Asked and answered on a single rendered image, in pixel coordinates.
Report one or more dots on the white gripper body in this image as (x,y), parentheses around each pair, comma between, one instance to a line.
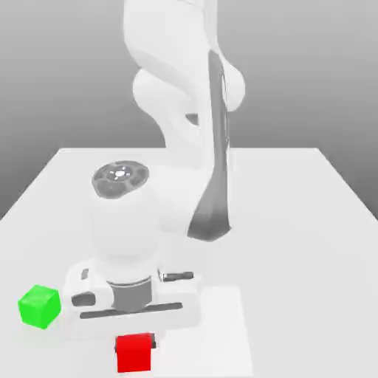
(177,316)

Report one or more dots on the small red cube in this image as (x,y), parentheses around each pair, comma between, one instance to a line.
(133,354)

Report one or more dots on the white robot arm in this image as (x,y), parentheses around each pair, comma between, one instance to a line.
(177,88)

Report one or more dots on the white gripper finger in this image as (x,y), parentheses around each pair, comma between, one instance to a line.
(153,342)
(115,348)

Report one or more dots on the small green cube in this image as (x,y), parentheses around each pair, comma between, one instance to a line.
(38,307)

